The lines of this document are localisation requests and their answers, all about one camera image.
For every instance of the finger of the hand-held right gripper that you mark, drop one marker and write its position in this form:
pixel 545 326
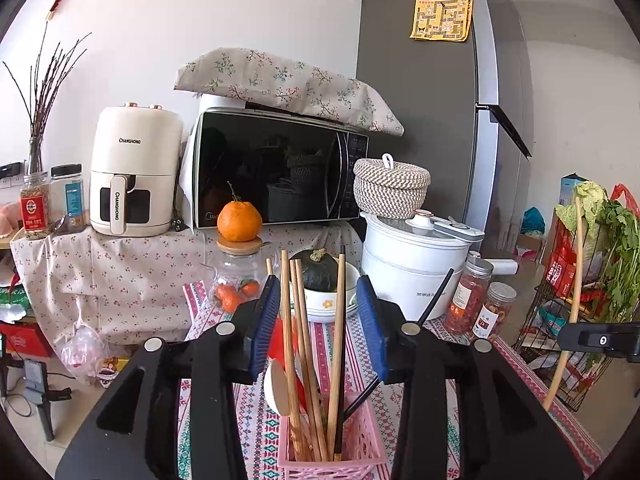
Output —
pixel 600 340

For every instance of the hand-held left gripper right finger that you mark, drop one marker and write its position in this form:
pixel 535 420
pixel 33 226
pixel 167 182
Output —
pixel 370 320

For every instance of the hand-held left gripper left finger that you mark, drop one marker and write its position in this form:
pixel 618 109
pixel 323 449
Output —
pixel 267 320

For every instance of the red plastic spoon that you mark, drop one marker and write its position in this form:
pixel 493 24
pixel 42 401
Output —
pixel 276 342

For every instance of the bunch of wooden chopsticks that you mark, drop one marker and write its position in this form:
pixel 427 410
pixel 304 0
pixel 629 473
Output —
pixel 285 300

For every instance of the pale single wooden chopstick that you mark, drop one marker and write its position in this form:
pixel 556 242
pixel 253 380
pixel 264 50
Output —
pixel 575 280

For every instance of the white plastic spoon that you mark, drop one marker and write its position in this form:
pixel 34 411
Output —
pixel 276 387

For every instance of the black chopstick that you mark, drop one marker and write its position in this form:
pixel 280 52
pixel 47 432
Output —
pixel 340 435
pixel 437 295

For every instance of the pink perforated plastic basket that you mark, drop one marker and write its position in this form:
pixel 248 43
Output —
pixel 360 435

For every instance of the small mandarin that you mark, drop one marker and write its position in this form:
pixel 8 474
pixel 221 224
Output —
pixel 227 296
pixel 250 287

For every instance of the white plate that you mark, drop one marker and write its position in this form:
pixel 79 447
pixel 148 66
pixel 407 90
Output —
pixel 322 320
pixel 320 314

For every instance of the white bowl with flower print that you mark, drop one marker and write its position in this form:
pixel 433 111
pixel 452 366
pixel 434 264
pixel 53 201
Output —
pixel 322 302

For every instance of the glass jar with bamboo lid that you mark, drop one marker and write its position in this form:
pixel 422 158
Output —
pixel 240 265

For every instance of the white electric cooking pot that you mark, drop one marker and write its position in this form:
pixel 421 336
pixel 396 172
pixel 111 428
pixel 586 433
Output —
pixel 400 265

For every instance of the dark green squash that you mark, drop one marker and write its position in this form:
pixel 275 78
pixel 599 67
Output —
pixel 315 272

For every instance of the red green patterned tablecloth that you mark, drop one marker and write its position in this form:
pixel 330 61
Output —
pixel 200 310

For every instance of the leafy green vegetables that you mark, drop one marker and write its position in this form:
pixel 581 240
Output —
pixel 622 260

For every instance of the red snack packet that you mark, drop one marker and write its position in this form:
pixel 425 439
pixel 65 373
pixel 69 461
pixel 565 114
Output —
pixel 562 265

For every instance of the clear jar of goji berries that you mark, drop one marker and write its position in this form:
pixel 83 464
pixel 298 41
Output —
pixel 462 305

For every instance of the large orange with stem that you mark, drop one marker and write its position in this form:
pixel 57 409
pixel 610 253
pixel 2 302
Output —
pixel 240 222

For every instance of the clear jar of dried slices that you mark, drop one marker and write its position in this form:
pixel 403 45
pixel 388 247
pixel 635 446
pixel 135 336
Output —
pixel 492 315

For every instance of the black power plug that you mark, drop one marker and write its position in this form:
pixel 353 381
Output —
pixel 179 225

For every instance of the napa cabbage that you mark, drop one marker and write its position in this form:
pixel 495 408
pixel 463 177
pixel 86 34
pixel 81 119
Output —
pixel 587 205

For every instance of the woven basket with lid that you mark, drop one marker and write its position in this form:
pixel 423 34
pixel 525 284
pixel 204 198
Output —
pixel 392 185

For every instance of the teal plastic bag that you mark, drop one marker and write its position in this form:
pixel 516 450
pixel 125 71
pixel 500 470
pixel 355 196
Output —
pixel 532 220

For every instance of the red plastic bag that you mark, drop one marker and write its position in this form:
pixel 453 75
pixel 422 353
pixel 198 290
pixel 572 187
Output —
pixel 625 195

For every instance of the small-flower print table cover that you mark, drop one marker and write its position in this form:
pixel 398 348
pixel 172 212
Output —
pixel 125 280

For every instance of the black microwave oven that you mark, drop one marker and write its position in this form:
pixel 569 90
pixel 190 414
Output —
pixel 270 170

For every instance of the blue cardboard box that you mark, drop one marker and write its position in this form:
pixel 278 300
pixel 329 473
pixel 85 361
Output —
pixel 572 187

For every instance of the bear print plastic bag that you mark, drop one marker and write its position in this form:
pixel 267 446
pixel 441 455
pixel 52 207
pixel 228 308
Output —
pixel 112 371

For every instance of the clear plastic bag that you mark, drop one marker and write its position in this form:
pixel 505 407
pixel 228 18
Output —
pixel 82 350

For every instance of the cream air fryer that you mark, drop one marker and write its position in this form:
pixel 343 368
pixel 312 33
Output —
pixel 135 170

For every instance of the grey refrigerator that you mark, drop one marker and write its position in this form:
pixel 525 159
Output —
pixel 425 100

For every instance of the black lid spice jar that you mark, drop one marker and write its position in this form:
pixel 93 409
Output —
pixel 70 200

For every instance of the smartphone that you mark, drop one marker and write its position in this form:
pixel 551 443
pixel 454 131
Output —
pixel 36 375

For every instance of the floral branch print cloth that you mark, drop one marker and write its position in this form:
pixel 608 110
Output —
pixel 280 80

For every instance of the red cardboard box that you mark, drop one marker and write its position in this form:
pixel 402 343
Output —
pixel 25 340

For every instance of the black tripod stand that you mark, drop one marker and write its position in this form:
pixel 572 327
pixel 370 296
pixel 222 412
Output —
pixel 40 410

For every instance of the green white packet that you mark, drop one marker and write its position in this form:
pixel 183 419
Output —
pixel 11 305

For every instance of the red label jar of nuts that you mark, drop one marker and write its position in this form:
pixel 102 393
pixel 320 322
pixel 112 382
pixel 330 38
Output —
pixel 35 210

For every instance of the glass vase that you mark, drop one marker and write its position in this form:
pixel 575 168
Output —
pixel 35 157

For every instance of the yellow printed paper sheet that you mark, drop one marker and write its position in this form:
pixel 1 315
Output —
pixel 441 19

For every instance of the dry twig branches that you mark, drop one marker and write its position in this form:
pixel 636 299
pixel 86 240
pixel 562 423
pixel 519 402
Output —
pixel 45 90

